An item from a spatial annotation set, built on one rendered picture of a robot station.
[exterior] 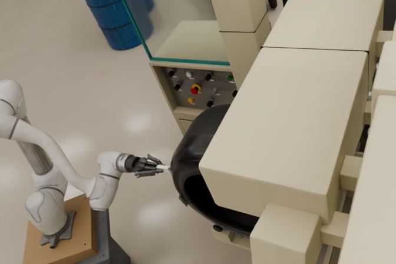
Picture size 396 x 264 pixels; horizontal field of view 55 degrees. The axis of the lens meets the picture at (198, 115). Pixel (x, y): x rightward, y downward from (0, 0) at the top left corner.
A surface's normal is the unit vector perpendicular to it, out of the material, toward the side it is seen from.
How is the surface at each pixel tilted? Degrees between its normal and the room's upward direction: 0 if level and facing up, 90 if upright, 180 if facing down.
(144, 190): 0
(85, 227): 3
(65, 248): 3
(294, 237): 18
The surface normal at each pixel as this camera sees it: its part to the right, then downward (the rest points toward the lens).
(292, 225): -0.14, -0.88
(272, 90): -0.29, -0.69
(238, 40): -0.43, 0.71
